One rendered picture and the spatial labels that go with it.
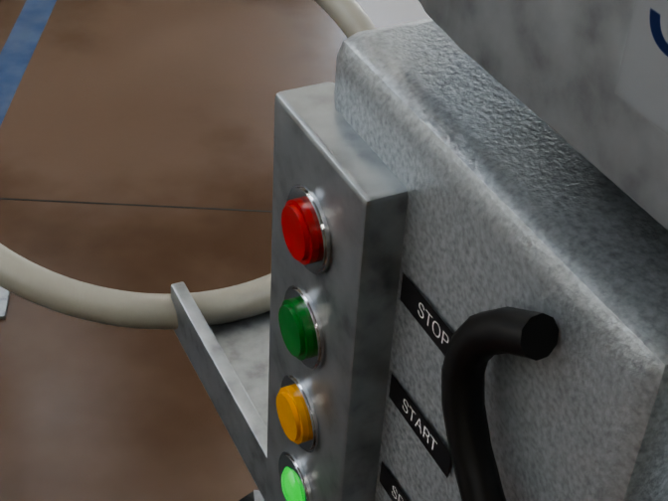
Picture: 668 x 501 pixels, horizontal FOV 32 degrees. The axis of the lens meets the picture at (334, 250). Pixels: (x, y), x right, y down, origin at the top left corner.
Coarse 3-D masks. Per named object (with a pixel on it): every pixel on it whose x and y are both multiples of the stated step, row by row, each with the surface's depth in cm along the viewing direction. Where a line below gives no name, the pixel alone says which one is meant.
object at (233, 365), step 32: (192, 320) 92; (256, 320) 99; (192, 352) 94; (224, 352) 96; (256, 352) 96; (224, 384) 87; (256, 384) 93; (224, 416) 90; (256, 416) 85; (256, 448) 83; (256, 480) 85
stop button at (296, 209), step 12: (288, 204) 45; (300, 204) 44; (288, 216) 44; (300, 216) 44; (312, 216) 44; (288, 228) 45; (300, 228) 44; (312, 228) 43; (288, 240) 45; (300, 240) 44; (312, 240) 43; (300, 252) 44; (312, 252) 44
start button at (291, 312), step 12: (288, 300) 47; (288, 312) 47; (300, 312) 47; (288, 324) 48; (300, 324) 47; (288, 336) 48; (300, 336) 47; (312, 336) 47; (288, 348) 48; (300, 348) 47; (312, 348) 47
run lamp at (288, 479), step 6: (288, 468) 54; (282, 474) 54; (288, 474) 54; (282, 480) 54; (288, 480) 54; (294, 480) 53; (282, 486) 54; (288, 486) 54; (294, 486) 53; (288, 492) 54; (294, 492) 53; (300, 492) 53; (288, 498) 54; (294, 498) 53; (300, 498) 53
